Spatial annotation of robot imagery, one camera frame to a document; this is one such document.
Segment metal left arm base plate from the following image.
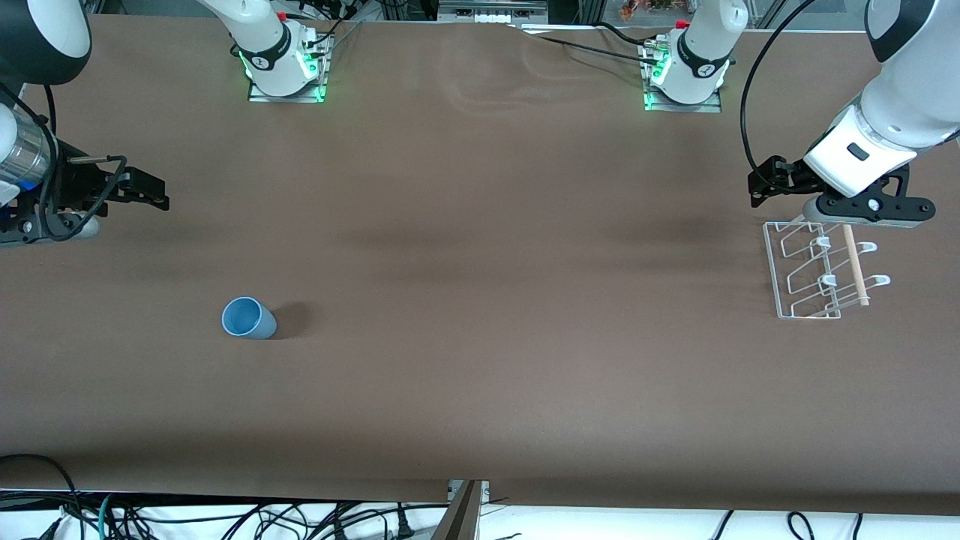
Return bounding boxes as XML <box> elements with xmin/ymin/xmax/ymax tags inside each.
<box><xmin>641</xmin><ymin>41</ymin><xmax>722</xmax><ymax>113</ymax></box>

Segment brown table cover sheet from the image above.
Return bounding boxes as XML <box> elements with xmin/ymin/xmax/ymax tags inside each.
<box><xmin>0</xmin><ymin>15</ymin><xmax>960</xmax><ymax>516</ymax></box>

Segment white power strip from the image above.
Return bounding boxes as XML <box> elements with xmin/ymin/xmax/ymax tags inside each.
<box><xmin>439</xmin><ymin>0</ymin><xmax>548</xmax><ymax>25</ymax></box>

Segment black floor cable loop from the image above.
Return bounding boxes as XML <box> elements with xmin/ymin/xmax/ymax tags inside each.
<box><xmin>0</xmin><ymin>453</ymin><xmax>85</xmax><ymax>540</ymax></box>

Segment blue plastic cup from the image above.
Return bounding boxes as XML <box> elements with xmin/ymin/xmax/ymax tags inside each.
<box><xmin>221</xmin><ymin>297</ymin><xmax>278</xmax><ymax>341</ymax></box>

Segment black table cable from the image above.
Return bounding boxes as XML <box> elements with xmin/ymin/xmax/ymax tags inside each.
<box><xmin>592</xmin><ymin>21</ymin><xmax>661</xmax><ymax>46</ymax></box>
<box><xmin>536</xmin><ymin>34</ymin><xmax>657</xmax><ymax>65</ymax></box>

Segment white wire cup rack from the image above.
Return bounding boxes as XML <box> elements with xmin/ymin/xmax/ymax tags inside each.
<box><xmin>763</xmin><ymin>220</ymin><xmax>892</xmax><ymax>321</ymax></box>

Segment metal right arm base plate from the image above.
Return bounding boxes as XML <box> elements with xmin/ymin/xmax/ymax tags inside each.
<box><xmin>247</xmin><ymin>26</ymin><xmax>329</xmax><ymax>104</ymax></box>

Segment metal table bracket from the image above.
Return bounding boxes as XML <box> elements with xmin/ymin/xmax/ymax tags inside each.
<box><xmin>431</xmin><ymin>480</ymin><xmax>490</xmax><ymax>540</ymax></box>

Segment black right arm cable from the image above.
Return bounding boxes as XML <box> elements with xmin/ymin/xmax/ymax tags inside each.
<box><xmin>0</xmin><ymin>82</ymin><xmax>128</xmax><ymax>242</ymax></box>

